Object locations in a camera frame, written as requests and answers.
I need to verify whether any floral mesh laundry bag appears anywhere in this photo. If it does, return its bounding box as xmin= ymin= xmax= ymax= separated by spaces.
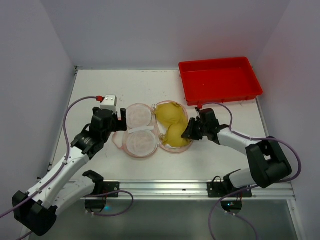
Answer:
xmin=112 ymin=103 xmax=193 ymax=159

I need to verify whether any yellow bra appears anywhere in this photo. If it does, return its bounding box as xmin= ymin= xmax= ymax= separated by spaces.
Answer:
xmin=152 ymin=101 xmax=192 ymax=153

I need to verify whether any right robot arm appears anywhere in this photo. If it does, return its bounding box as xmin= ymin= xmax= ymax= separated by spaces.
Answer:
xmin=181 ymin=108 xmax=292 ymax=195

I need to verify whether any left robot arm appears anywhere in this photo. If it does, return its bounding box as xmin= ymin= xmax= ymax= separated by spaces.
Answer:
xmin=12 ymin=107 xmax=127 ymax=237

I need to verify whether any red plastic tray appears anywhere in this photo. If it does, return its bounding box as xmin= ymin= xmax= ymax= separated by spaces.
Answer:
xmin=178 ymin=56 xmax=263 ymax=106

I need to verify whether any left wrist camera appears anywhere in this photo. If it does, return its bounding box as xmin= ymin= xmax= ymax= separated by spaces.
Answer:
xmin=96 ymin=95 xmax=117 ymax=112

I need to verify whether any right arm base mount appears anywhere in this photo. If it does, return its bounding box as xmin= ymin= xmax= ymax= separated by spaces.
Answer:
xmin=206 ymin=176 xmax=253 ymax=198

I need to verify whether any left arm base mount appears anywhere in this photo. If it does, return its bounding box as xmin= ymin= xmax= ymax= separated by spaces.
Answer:
xmin=87 ymin=181 xmax=120 ymax=198

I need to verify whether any aluminium front rail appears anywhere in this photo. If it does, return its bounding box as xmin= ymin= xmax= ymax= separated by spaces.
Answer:
xmin=67 ymin=178 xmax=297 ymax=201

